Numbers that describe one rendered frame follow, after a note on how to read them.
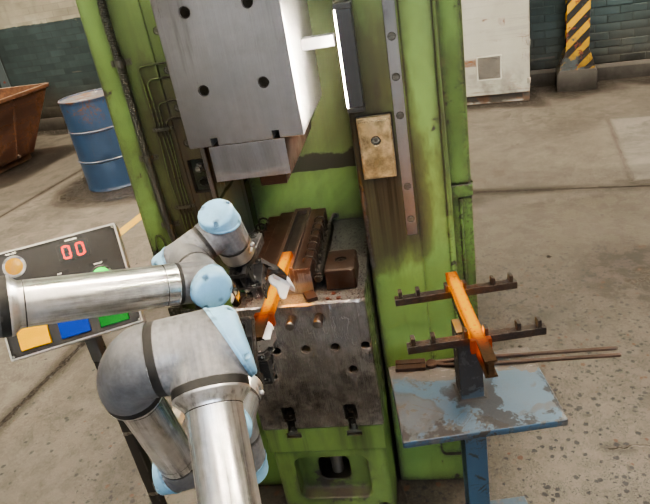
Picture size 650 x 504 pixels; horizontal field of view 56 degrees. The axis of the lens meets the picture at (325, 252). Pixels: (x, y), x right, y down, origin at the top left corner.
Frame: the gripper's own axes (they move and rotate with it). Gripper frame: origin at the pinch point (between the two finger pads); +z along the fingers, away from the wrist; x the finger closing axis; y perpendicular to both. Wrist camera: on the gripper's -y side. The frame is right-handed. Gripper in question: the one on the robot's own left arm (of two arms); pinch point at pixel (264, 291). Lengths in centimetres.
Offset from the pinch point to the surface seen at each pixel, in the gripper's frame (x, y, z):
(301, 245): 3.1, -28.1, 22.3
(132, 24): -29, -60, -37
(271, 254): -5.5, -24.8, 20.7
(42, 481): -126, 15, 112
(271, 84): 7.0, -39.7, -29.0
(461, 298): 46.9, 0.2, 11.1
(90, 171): -272, -312, 269
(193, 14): -8, -48, -45
